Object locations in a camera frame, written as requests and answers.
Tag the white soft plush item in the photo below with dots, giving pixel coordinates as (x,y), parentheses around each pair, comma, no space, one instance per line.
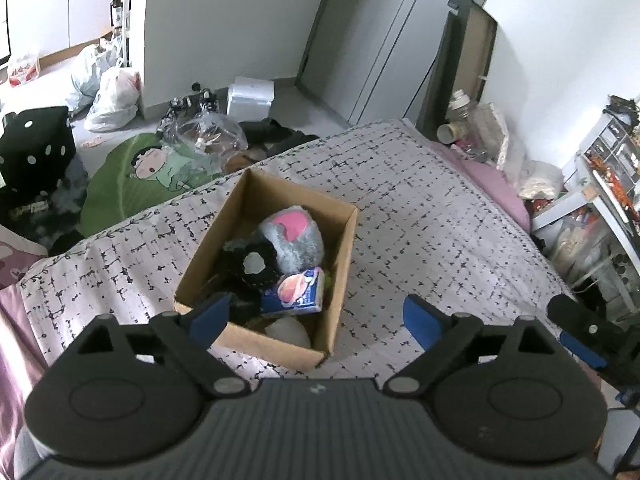
(287,332)

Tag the white crumpled plastic bag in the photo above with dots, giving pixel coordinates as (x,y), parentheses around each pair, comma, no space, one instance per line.
(540,180)

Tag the pink bed sheet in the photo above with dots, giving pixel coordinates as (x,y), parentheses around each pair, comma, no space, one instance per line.
(492,185)

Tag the white storage box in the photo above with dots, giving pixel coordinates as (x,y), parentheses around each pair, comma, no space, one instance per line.
(250,96)

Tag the grey-blue fluffy plush toy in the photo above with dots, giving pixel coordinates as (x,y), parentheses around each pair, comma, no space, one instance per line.
(295,240)

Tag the black fluffy plush toy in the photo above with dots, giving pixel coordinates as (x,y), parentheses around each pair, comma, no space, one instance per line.
(250,265)

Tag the paper cup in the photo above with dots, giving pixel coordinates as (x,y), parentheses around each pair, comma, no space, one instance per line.
(450,132)

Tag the black folded board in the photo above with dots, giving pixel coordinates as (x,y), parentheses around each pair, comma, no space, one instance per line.
(460,60)

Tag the clear plastic bag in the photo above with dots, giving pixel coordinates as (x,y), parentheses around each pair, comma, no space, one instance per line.
(205,135)

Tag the black slippers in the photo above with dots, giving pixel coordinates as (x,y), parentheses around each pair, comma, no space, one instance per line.
(275,132)

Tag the grey door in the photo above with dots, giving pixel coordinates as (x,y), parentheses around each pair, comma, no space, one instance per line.
(380,35)

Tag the red white snack packet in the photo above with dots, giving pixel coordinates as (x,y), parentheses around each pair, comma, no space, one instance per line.
(22,71)

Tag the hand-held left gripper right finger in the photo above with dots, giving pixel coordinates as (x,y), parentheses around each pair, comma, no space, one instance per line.
(422,322)

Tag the cardboard box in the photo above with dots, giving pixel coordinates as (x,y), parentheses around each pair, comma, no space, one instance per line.
(330,280)

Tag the clear plastic bottle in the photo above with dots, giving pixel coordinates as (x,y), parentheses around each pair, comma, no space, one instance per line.
(462,105)

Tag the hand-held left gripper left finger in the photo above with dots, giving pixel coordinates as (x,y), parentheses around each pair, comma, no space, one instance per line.
(210,316)

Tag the white black patterned blanket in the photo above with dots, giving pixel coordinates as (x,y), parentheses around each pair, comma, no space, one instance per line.
(425,240)

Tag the green leaf cartoon cushion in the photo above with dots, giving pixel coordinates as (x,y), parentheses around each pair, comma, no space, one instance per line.
(135,180)

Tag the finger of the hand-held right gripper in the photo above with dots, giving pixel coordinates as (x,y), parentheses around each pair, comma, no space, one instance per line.
(580,327)

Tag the blue tissue pack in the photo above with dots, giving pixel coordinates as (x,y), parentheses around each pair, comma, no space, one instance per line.
(295,292)

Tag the white red-print plastic bag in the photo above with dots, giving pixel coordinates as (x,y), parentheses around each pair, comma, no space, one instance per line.
(115,100)

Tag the grey plastic bag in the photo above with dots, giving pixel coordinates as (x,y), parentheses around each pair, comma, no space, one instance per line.
(92,72)

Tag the pink cloth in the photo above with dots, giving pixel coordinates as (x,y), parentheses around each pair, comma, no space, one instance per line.
(15,310)

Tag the black dotted dice cushion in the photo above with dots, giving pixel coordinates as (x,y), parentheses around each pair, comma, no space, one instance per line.
(35,145)

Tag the spray bottle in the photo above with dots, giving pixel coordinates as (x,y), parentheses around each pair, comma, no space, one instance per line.
(116,7)

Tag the cluttered storage rack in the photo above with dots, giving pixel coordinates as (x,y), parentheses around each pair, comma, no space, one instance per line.
(595,200)

